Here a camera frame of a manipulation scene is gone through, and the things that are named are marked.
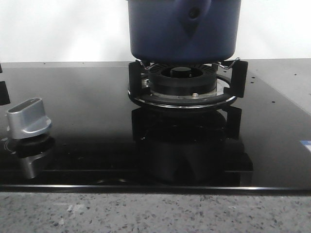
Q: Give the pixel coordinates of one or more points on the silver stove control knob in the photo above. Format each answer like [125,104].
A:
[28,119]

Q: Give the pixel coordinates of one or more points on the black pot support grate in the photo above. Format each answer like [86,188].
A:
[231,79]

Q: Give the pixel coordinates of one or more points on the black glass cooktop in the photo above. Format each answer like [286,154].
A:
[101,141]

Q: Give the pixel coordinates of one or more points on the dark blue cooking pot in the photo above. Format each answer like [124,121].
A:
[183,31]

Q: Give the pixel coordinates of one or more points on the black gas burner head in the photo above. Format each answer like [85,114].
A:
[182,81]

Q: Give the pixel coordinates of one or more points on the black left burner grate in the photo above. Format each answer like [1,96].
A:
[4,95]

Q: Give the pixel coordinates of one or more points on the blue label sticker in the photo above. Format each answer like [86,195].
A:
[306,144]

